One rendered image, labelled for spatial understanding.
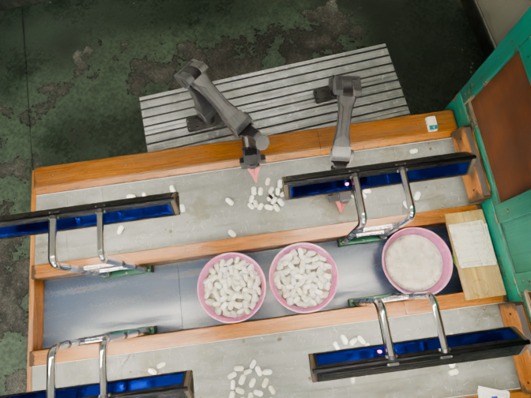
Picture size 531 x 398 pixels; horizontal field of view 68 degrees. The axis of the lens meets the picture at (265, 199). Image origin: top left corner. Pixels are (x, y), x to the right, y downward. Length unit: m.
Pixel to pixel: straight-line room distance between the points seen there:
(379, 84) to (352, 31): 1.05
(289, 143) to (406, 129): 0.49
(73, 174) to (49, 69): 1.46
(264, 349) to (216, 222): 0.53
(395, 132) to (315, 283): 0.71
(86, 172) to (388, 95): 1.38
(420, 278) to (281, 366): 0.63
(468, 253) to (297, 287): 0.67
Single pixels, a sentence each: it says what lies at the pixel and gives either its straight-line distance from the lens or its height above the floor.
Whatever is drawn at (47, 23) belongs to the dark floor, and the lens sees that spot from 3.42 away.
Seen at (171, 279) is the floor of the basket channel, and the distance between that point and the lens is 1.69.
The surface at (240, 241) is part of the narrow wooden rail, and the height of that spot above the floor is 0.76.
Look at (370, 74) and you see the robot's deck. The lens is 1.97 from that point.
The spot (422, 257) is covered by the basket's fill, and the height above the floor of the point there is 0.74.
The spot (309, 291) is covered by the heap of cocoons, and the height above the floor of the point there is 0.72.
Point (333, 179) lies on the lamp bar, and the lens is 1.27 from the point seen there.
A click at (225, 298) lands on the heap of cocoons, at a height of 0.74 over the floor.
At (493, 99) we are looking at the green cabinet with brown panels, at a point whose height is 1.01.
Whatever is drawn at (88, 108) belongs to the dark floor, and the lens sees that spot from 2.91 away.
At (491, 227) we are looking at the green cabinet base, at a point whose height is 0.79.
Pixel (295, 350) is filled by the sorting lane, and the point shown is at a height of 0.74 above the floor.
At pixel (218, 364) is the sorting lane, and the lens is 1.60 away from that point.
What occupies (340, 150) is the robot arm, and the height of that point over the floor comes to 0.95.
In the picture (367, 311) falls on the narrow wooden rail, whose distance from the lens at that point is 1.57.
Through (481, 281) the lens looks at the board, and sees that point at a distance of 1.70.
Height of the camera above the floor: 2.30
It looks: 75 degrees down
